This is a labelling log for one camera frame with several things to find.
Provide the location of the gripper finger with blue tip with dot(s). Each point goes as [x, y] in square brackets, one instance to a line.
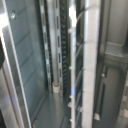
[1, 55]

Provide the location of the black dish rack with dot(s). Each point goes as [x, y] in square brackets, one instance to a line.
[115, 83]

